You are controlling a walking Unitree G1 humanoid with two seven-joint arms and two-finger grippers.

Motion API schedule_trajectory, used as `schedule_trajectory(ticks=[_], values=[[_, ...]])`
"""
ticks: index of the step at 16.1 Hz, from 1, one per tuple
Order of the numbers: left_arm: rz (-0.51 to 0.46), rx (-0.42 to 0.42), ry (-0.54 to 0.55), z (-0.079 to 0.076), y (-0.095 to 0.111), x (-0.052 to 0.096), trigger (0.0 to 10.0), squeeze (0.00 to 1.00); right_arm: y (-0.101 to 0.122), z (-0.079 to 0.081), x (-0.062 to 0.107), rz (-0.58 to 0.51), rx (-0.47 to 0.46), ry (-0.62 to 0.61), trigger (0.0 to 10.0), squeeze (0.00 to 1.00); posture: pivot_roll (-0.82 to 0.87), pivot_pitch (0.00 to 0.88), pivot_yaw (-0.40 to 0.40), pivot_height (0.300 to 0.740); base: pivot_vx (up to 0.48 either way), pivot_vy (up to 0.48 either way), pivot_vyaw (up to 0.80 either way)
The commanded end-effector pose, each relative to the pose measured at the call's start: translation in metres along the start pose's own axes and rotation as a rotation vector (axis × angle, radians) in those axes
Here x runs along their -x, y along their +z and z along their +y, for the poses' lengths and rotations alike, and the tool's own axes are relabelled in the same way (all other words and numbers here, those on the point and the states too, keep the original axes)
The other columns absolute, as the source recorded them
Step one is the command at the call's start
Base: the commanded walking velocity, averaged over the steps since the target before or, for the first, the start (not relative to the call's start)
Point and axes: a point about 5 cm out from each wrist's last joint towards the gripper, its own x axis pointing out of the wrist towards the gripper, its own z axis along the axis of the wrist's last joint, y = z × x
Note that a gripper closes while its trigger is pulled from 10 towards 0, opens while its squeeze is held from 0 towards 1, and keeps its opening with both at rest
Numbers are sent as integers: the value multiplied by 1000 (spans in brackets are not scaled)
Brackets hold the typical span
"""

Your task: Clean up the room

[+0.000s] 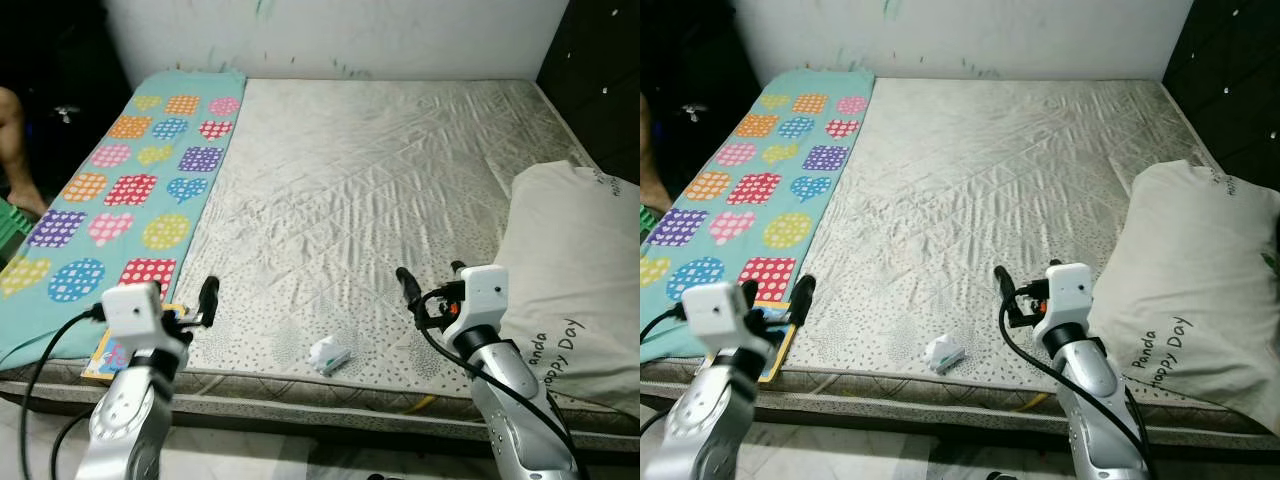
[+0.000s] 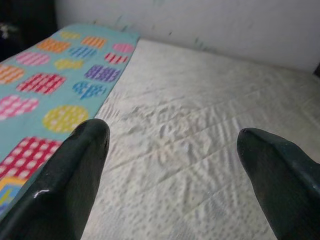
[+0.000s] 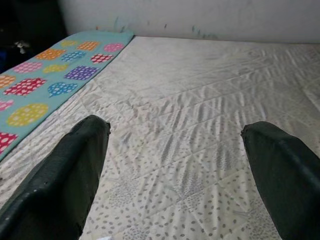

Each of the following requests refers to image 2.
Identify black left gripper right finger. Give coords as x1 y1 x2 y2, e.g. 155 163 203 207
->
236 127 320 240

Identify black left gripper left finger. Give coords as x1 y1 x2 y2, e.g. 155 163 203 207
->
0 118 111 240

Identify teal patterned blanket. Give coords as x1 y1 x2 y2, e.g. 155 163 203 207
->
0 23 140 218

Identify grey quilted mattress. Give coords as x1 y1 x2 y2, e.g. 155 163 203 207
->
82 38 320 240

